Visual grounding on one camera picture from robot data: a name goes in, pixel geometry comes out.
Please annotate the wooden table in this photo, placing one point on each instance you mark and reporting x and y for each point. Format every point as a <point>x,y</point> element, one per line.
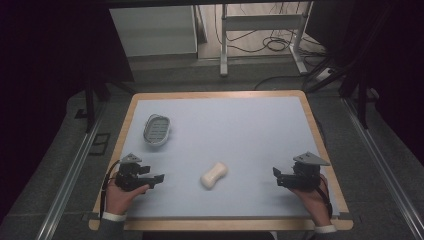
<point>216,225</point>

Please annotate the white desk frame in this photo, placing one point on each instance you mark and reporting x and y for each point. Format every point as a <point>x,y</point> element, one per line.
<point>223,43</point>

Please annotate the white soap bar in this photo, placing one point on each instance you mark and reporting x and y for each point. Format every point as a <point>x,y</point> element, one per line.
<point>214,175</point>

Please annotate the black metal stand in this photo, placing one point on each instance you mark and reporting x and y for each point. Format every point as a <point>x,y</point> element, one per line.
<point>90,103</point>
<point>362,100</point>

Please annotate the person's left hand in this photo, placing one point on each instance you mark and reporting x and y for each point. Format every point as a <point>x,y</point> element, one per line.
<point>118,200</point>

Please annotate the grey oval soap dish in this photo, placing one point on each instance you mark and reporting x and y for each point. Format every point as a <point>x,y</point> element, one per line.
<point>156,130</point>

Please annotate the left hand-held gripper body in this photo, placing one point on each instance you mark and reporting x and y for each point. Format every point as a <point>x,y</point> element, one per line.
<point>128,176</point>

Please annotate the pale blue table mat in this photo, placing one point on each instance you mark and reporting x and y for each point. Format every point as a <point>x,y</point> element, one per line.
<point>233,133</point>

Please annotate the person's right hand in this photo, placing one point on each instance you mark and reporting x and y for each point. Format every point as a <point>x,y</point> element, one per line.
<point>318,203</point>

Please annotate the white cabinet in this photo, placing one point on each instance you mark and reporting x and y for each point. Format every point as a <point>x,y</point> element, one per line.
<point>153,31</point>

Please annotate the aluminium rail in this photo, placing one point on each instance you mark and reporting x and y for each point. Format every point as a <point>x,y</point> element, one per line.
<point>383,160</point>
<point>66,186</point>

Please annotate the white power strip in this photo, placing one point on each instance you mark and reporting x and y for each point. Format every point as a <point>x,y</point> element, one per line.
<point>324,75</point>

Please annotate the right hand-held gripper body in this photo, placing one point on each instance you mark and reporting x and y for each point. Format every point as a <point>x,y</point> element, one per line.
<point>306,175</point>

